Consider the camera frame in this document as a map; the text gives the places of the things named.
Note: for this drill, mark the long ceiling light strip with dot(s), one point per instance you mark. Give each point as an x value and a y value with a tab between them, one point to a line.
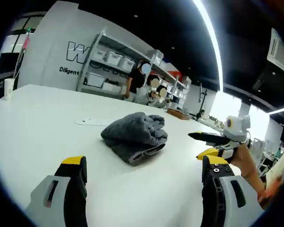
214	42

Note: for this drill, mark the white paper cup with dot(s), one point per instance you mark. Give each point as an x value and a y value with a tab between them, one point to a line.
8	88

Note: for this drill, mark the person's cream and orange clothing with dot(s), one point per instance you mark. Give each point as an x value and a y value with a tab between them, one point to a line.
278	175

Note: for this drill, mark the black tripod stand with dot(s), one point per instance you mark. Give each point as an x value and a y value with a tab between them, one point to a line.
201	101

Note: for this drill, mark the grey towel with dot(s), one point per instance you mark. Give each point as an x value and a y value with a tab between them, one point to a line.
135	136

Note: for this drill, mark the dark monitor screen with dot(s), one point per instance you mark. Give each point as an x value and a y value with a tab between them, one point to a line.
7	61

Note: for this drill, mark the person's right hand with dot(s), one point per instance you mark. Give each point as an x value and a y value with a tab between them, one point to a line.
243	159

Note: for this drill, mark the brown wooden tray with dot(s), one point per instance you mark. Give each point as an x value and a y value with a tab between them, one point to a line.
178	113

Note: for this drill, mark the group of white storage bins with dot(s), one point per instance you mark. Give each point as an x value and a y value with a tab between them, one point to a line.
114	58

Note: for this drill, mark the ceiling air conditioner vent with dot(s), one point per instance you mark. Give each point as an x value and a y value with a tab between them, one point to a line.
278	52

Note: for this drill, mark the white flat sheet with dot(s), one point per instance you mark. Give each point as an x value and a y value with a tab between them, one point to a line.
92	122

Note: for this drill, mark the grey metal shelving rack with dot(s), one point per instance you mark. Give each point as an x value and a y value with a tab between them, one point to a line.
91	59

